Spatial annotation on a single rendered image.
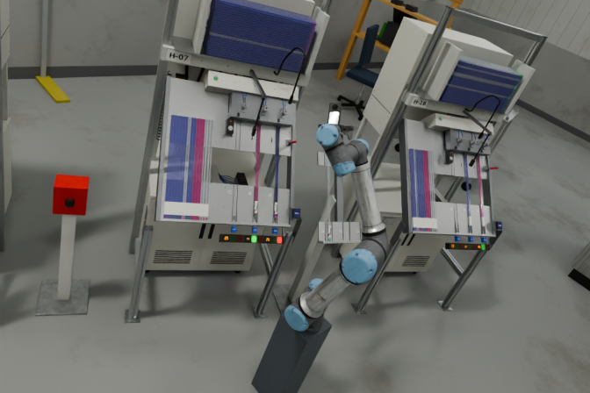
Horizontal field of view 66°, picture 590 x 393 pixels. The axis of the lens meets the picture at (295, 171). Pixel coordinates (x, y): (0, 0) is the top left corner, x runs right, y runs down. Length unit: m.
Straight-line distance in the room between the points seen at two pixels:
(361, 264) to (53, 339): 1.64
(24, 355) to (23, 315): 0.24
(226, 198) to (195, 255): 0.65
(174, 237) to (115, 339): 0.61
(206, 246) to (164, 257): 0.25
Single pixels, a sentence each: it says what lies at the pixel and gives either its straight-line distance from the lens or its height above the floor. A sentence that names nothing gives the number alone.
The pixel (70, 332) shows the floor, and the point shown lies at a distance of 2.70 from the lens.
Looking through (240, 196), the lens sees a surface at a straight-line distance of 2.33.
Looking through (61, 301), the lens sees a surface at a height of 0.01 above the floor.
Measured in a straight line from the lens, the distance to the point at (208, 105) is 2.38.
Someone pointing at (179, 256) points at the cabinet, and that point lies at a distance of 2.85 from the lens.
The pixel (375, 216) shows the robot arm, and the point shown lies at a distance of 1.76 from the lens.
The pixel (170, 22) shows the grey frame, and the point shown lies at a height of 1.49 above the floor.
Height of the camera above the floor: 2.15
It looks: 30 degrees down
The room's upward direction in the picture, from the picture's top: 20 degrees clockwise
